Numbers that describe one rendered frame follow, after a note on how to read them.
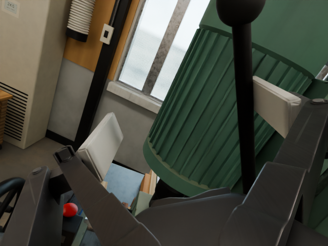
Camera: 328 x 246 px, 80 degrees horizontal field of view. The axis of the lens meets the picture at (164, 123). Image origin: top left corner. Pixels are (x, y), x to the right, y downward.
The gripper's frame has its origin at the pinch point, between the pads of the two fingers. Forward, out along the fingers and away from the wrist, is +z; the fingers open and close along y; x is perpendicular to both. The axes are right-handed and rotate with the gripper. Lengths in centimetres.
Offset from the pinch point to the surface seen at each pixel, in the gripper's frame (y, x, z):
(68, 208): -26.4, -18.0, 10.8
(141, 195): -13.6, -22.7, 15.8
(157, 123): -4.8, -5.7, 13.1
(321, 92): 17.6, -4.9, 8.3
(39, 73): -104, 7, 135
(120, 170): -29, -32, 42
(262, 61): 9.7, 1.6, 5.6
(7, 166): -149, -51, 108
